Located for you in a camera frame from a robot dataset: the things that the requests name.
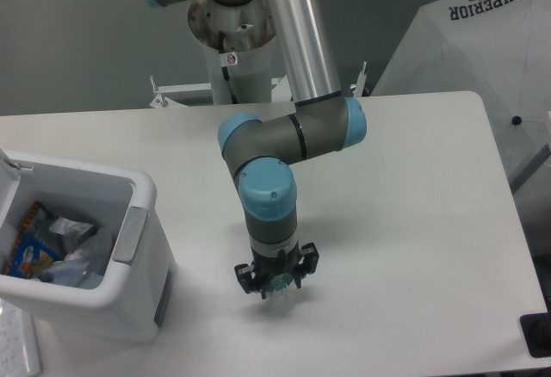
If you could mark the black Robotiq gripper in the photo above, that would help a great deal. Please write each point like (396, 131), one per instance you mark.
(277, 271)

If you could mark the clear bottle with green label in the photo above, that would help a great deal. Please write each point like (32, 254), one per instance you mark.
(280, 292)

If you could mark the crushed clear blue bottle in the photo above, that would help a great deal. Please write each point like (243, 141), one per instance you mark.
(85, 267)

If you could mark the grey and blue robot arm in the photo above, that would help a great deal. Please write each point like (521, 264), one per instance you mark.
(258, 153)

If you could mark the white trash can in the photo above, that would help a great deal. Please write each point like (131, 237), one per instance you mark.
(130, 301)

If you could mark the silver crumpled wrapper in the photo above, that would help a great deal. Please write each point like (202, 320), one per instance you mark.
(72, 233)

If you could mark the blue snack bag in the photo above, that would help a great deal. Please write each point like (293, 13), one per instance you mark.
(36, 247)

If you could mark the black device at table edge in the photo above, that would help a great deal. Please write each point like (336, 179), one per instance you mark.
(536, 331)

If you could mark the white Superior umbrella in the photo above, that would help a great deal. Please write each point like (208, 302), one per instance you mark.
(498, 49)

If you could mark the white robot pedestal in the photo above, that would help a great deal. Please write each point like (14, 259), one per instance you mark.
(238, 43)

